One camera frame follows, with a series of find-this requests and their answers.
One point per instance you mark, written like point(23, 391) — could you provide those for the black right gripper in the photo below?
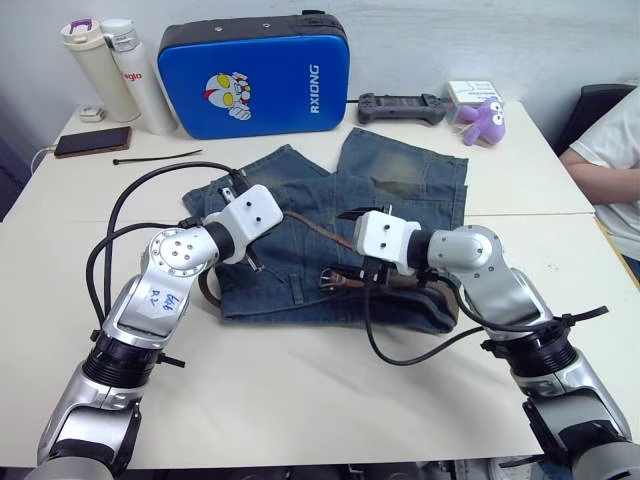
point(386, 270)

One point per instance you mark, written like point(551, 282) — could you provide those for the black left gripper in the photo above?
point(244, 255)

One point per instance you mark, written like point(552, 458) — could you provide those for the brown braided belt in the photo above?
point(334, 279)

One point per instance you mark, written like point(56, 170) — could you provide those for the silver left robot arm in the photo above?
point(170, 250)

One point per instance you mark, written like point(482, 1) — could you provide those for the person's bare forearm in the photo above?
point(595, 182)

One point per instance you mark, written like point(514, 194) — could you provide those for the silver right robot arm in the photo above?
point(475, 255)

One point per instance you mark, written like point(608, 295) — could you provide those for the blue denim shorts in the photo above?
point(400, 175)

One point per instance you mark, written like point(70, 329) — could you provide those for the black zip tie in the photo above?
point(155, 158)

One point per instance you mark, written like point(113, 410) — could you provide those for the grey handheld game console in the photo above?
point(400, 107)

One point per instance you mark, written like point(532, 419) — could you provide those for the blue cartoon print bag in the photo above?
point(270, 70)

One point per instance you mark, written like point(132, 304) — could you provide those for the white water bottle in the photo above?
point(147, 85)

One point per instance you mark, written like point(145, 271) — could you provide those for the smartphone in brown case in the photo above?
point(93, 141)

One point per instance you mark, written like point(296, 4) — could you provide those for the purple plush octopus toy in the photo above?
point(487, 122)

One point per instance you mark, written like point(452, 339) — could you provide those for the small white charger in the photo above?
point(91, 113)

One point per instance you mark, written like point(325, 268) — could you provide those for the clear box white label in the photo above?
point(472, 91)

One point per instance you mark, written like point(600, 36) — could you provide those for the black chair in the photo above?
point(595, 107)

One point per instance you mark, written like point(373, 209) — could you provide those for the person in white shirt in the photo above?
point(617, 135)

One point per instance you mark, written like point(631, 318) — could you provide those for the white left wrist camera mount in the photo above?
point(250, 212)

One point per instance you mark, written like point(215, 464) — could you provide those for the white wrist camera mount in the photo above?
point(382, 235)
point(250, 212)

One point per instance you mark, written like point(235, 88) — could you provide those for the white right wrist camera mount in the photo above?
point(382, 235)

